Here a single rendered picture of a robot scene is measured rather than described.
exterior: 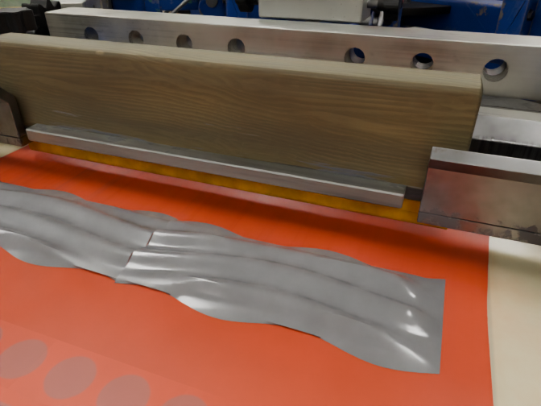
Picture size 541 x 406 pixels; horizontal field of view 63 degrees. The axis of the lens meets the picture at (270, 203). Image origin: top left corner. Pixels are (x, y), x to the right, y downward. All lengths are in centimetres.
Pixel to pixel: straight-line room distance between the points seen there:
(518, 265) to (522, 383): 9
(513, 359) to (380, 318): 6
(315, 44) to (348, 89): 24
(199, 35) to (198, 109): 25
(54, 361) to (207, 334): 7
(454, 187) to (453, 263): 5
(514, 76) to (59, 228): 42
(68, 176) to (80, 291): 15
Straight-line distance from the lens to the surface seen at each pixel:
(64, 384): 23
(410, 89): 27
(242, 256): 27
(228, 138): 31
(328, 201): 32
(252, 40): 53
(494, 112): 46
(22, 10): 56
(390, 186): 28
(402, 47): 49
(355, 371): 22
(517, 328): 27
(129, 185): 37
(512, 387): 24
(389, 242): 30
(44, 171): 42
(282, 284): 25
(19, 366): 25
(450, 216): 28
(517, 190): 27
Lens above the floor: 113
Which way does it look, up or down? 31 degrees down
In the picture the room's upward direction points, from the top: straight up
